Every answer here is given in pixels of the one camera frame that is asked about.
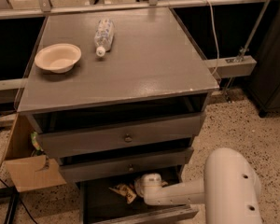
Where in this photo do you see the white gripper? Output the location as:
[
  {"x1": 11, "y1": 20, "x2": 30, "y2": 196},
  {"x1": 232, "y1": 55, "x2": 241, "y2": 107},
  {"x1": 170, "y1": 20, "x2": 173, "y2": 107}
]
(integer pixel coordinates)
[{"x1": 134, "y1": 177, "x2": 144, "y2": 198}]

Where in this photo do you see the brown chip bag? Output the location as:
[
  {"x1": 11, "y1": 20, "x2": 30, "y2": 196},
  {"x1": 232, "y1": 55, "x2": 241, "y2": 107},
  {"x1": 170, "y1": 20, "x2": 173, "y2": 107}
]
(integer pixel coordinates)
[{"x1": 110, "y1": 183, "x2": 137, "y2": 204}]

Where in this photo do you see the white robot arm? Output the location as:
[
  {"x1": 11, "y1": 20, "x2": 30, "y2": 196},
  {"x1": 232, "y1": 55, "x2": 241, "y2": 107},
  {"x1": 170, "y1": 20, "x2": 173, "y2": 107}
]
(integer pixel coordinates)
[{"x1": 134, "y1": 147, "x2": 262, "y2": 224}]

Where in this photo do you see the grey bottom drawer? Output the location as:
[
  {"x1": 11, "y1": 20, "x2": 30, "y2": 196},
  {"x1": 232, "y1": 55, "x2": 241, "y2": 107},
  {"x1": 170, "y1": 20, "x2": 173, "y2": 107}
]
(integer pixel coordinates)
[{"x1": 80, "y1": 167, "x2": 198, "y2": 224}]

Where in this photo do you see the grey drawer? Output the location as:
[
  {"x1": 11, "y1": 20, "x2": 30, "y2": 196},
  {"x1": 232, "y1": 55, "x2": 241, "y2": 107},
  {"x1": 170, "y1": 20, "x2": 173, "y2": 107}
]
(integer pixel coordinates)
[
  {"x1": 59, "y1": 147, "x2": 193, "y2": 183},
  {"x1": 37, "y1": 112, "x2": 205, "y2": 158},
  {"x1": 80, "y1": 167, "x2": 198, "y2": 224}
]

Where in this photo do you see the grey middle drawer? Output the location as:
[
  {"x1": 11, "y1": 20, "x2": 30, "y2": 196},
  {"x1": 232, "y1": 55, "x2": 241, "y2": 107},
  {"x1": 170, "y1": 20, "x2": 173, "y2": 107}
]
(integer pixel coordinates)
[{"x1": 59, "y1": 147, "x2": 193, "y2": 183}]

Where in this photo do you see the grey top drawer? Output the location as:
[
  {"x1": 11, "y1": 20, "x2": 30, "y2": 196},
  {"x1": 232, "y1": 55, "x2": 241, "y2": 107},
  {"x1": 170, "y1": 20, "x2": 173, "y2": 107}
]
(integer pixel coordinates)
[{"x1": 37, "y1": 112, "x2": 205, "y2": 158}]

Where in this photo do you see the grey drawer cabinet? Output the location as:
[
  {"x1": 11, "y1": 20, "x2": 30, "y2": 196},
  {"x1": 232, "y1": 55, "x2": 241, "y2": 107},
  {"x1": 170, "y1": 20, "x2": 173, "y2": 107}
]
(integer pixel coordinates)
[{"x1": 17, "y1": 7, "x2": 220, "y2": 185}]

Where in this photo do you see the brown cardboard box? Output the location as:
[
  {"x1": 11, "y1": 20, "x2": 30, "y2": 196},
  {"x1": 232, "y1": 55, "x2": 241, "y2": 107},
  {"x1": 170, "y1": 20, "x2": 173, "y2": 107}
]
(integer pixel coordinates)
[{"x1": 2, "y1": 115, "x2": 66, "y2": 192}]

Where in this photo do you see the white paper bowl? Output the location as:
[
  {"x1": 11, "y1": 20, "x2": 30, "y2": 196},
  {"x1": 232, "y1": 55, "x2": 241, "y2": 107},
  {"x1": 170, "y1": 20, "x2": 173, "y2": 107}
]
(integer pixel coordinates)
[{"x1": 35, "y1": 43, "x2": 81, "y2": 74}]

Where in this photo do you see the clear plastic water bottle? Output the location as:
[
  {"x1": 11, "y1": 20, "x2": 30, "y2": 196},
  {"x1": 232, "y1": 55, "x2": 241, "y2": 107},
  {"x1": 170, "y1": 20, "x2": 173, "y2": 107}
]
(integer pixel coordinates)
[{"x1": 94, "y1": 18, "x2": 115, "y2": 57}]

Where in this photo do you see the dark cabinet at right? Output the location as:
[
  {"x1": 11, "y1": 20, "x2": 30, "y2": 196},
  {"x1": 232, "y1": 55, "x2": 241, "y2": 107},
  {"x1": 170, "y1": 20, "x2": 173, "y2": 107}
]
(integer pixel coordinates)
[{"x1": 247, "y1": 0, "x2": 280, "y2": 118}]

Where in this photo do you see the black floor cable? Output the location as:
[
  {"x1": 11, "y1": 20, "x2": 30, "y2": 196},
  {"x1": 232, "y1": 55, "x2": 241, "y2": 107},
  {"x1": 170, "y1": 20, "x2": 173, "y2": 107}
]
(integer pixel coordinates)
[{"x1": 0, "y1": 166, "x2": 39, "y2": 224}]

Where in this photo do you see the white cable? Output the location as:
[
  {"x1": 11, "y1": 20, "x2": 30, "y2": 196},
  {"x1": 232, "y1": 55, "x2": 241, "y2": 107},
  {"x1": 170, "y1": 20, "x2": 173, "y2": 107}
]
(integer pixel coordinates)
[{"x1": 194, "y1": 0, "x2": 221, "y2": 78}]

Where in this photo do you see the metal frame rail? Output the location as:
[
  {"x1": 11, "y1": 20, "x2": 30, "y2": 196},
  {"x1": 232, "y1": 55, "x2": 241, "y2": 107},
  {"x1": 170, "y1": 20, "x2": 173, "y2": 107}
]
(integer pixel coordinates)
[{"x1": 0, "y1": 0, "x2": 272, "y2": 21}]

